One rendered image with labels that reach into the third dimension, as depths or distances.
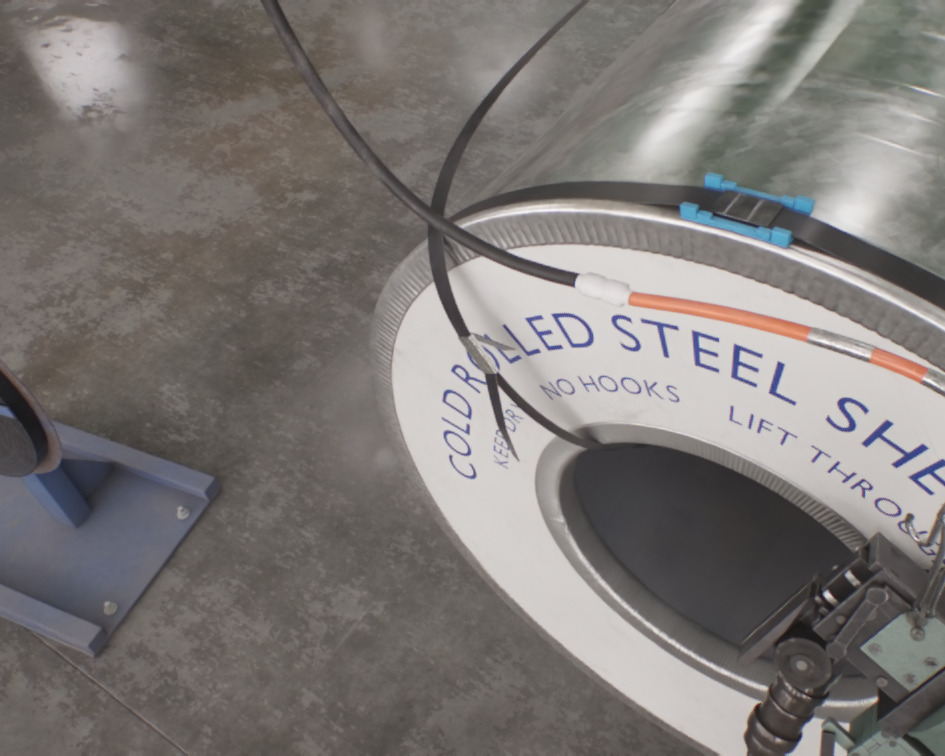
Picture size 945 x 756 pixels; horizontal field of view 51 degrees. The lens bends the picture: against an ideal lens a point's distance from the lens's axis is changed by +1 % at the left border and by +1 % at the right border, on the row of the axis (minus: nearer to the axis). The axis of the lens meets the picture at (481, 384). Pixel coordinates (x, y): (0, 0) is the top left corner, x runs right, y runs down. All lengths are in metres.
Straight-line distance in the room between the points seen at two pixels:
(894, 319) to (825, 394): 0.13
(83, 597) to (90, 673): 0.20
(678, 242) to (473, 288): 0.33
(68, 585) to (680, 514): 1.52
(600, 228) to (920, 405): 0.34
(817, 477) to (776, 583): 0.58
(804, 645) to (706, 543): 0.60
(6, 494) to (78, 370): 0.44
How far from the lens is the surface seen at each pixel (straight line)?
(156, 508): 2.64
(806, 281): 0.94
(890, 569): 1.07
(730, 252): 0.96
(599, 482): 1.56
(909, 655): 1.09
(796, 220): 0.95
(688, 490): 1.72
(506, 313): 1.21
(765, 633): 1.13
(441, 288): 1.20
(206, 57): 4.33
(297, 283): 3.08
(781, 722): 1.24
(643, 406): 1.18
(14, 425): 2.11
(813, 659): 1.14
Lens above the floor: 1.98
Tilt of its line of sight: 48 degrees down
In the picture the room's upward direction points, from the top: 10 degrees counter-clockwise
